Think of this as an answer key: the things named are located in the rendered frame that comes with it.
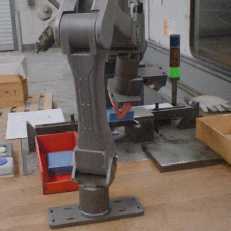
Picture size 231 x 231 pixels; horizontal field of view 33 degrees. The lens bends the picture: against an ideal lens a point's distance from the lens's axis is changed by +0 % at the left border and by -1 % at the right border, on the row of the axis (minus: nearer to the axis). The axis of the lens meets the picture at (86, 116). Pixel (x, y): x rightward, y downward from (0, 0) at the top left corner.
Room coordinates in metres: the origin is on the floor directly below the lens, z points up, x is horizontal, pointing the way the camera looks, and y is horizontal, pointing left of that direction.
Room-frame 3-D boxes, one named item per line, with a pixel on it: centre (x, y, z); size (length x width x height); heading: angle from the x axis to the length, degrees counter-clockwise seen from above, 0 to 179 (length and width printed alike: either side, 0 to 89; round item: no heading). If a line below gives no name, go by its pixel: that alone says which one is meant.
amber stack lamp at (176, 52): (1.33, -0.32, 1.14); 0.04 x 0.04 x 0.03
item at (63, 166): (0.97, 0.08, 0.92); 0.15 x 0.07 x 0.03; 6
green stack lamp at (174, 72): (1.33, -0.32, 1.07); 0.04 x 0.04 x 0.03
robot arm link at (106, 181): (0.73, -0.01, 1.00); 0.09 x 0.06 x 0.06; 67
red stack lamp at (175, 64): (1.33, -0.32, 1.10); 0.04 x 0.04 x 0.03
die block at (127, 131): (1.14, -0.10, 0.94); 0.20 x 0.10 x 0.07; 100
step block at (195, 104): (1.21, -0.33, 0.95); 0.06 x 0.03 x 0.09; 100
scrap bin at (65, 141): (0.94, 0.07, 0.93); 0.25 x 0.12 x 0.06; 10
